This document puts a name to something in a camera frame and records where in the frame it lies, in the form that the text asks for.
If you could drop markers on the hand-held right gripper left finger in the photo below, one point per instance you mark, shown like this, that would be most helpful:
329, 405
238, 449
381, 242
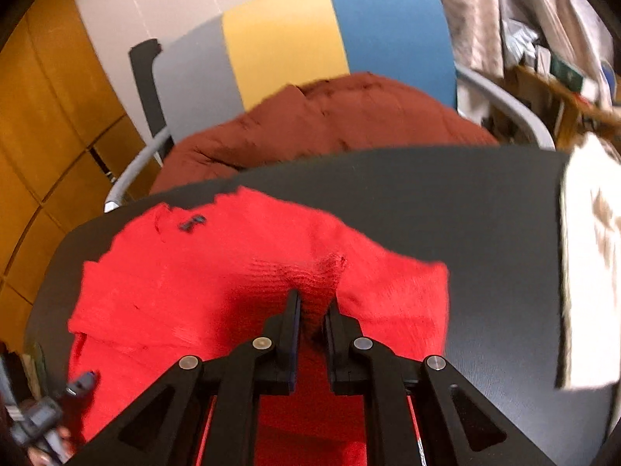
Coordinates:
293, 335

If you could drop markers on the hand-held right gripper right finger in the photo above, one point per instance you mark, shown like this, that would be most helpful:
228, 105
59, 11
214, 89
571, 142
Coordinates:
331, 335

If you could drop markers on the red knit sweater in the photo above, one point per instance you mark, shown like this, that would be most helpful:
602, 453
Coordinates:
203, 272

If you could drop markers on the rust brown garment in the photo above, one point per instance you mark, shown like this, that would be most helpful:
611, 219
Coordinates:
310, 121

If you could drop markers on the cream folded garment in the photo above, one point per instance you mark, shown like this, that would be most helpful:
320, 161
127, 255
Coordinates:
589, 272

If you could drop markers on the grey yellow blue chair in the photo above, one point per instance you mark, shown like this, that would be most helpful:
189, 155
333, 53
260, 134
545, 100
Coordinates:
301, 43

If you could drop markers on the wooden cabinet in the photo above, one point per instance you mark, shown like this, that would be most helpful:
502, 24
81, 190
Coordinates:
53, 121

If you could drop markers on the cluttered wooden shelf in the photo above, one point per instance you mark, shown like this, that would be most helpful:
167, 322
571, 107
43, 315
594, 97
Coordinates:
563, 92

